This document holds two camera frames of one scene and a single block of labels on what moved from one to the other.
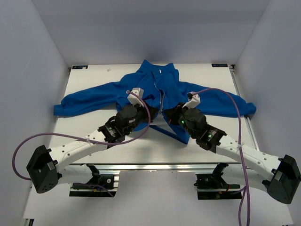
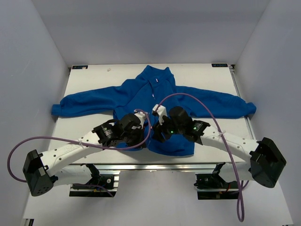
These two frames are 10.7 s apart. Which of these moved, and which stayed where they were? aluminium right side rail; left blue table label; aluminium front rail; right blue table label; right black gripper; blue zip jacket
Moved: blue zip jacket; right black gripper
Stayed: left blue table label; right blue table label; aluminium front rail; aluminium right side rail
